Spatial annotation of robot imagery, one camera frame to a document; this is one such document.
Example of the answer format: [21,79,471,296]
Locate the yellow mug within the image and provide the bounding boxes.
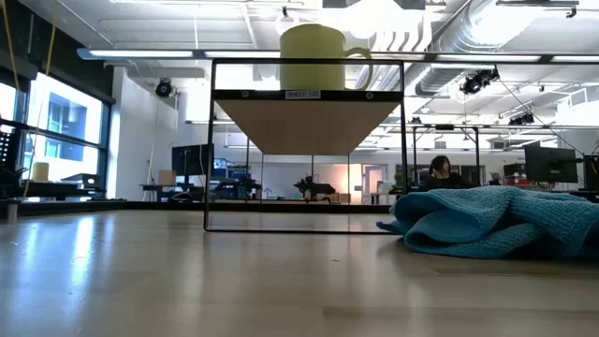
[279,22,374,92]

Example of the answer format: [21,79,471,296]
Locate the black background robot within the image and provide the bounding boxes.
[293,173,337,203]

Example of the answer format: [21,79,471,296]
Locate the black monitor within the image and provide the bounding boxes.
[170,143,215,178]
[523,145,579,184]

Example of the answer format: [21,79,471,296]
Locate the person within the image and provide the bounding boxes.
[419,154,475,193]

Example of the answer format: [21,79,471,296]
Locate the long ceiling light bar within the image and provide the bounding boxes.
[77,47,599,65]

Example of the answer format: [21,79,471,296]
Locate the black track light cluster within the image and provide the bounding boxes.
[460,67,501,95]

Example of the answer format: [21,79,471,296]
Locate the blue cloth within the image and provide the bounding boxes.
[376,185,599,261]

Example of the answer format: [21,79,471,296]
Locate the pale yellow cylinder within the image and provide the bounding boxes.
[31,161,51,183]

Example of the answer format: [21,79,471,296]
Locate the wooden shelf with black frame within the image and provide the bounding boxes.
[203,58,408,234]

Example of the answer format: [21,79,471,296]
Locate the black metal stand frame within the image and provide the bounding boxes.
[411,124,482,188]

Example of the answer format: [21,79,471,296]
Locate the silver ventilation duct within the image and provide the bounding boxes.
[355,0,520,99]

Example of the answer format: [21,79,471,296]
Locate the yellow hanging cable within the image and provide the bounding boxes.
[0,0,22,90]

